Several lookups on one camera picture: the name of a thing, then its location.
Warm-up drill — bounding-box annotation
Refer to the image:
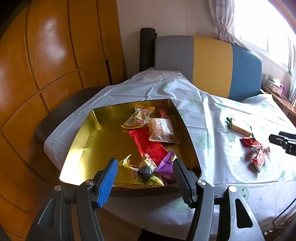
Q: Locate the white patterned curtain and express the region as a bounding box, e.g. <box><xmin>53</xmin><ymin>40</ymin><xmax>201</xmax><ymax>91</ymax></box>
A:
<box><xmin>208</xmin><ymin>0</ymin><xmax>251</xmax><ymax>51</ymax></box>

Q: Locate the white patterned tablecloth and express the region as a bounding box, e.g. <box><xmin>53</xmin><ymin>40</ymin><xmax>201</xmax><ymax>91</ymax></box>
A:
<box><xmin>44</xmin><ymin>69</ymin><xmax>295</xmax><ymax>231</ymax></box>

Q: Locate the long red snack packet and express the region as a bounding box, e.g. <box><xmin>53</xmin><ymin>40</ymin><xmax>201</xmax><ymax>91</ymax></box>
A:
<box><xmin>129</xmin><ymin>127</ymin><xmax>168</xmax><ymax>166</ymax></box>

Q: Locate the yellow green snack packet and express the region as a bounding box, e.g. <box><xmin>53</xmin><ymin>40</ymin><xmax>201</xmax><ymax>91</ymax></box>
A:
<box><xmin>114</xmin><ymin>154</ymin><xmax>165</xmax><ymax>188</ymax></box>

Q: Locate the gold metal tin box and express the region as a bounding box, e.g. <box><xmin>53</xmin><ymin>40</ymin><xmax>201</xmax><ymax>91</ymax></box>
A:
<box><xmin>59</xmin><ymin>99</ymin><xmax>202</xmax><ymax>186</ymax></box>

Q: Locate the purple snack packet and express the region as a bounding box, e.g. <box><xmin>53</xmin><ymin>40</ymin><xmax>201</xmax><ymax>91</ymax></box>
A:
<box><xmin>155</xmin><ymin>151</ymin><xmax>177</xmax><ymax>181</ymax></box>

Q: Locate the green cracker packet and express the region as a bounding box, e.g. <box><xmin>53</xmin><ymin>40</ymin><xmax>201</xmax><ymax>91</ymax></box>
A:
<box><xmin>226</xmin><ymin>117</ymin><xmax>253</xmax><ymax>137</ymax></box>

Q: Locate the dark stool seat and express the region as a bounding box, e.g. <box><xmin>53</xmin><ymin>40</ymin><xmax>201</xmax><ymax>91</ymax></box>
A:
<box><xmin>34</xmin><ymin>86</ymin><xmax>105</xmax><ymax>145</ymax></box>

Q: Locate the red white round-logo packet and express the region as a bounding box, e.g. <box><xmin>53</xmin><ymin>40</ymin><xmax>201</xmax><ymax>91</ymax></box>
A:
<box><xmin>252</xmin><ymin>147</ymin><xmax>270</xmax><ymax>173</ymax></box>

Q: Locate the tissue box on sill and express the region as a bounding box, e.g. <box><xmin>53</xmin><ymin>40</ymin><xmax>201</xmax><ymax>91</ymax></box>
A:
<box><xmin>266</xmin><ymin>75</ymin><xmax>286</xmax><ymax>97</ymax></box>

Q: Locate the black rolled mat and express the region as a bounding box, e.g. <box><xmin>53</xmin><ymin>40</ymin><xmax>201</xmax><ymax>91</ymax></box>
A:
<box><xmin>139</xmin><ymin>28</ymin><xmax>157</xmax><ymax>72</ymax></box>

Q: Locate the yellow clear snack packet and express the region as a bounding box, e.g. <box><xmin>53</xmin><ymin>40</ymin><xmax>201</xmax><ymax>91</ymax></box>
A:
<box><xmin>121</xmin><ymin>104</ymin><xmax>155</xmax><ymax>130</ymax></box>

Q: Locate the small red gold candy packet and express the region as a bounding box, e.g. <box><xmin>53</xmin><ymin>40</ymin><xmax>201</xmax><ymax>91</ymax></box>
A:
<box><xmin>156</xmin><ymin>108</ymin><xmax>169</xmax><ymax>119</ymax></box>

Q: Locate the wooden panelled cabinet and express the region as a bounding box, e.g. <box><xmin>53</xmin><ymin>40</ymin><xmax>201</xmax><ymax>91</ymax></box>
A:
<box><xmin>1</xmin><ymin>1</ymin><xmax>126</xmax><ymax>240</ymax></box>

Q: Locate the brown pastry clear packet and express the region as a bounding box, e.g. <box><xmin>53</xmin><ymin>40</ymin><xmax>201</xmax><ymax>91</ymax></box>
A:
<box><xmin>148</xmin><ymin>118</ymin><xmax>180</xmax><ymax>144</ymax></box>

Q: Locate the dark red packet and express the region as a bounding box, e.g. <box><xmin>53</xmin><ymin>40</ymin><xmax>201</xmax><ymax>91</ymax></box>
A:
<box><xmin>240</xmin><ymin>137</ymin><xmax>263</xmax><ymax>148</ymax></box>

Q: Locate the wooden window sill shelf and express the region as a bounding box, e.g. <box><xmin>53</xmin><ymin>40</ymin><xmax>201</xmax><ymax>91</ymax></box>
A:
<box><xmin>261</xmin><ymin>85</ymin><xmax>296</xmax><ymax>126</ymax></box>

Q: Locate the grey yellow blue chair back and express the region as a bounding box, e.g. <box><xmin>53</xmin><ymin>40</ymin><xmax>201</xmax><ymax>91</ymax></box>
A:
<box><xmin>154</xmin><ymin>36</ymin><xmax>262</xmax><ymax>101</ymax></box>

